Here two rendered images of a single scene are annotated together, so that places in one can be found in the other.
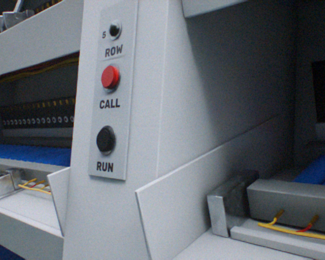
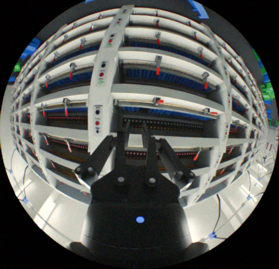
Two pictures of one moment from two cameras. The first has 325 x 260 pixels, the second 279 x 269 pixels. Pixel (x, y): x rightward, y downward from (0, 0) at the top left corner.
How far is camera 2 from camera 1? 39 cm
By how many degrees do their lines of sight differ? 41
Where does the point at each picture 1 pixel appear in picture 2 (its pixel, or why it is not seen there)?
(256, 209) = not seen: hidden behind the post
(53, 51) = not seen: hidden behind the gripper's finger
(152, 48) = (89, 126)
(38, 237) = (122, 90)
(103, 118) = (98, 116)
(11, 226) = (137, 91)
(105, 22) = (100, 134)
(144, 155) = (90, 110)
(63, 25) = not seen: hidden behind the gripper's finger
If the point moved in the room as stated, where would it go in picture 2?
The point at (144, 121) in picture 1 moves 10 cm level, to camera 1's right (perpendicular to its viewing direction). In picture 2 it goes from (90, 115) to (84, 114)
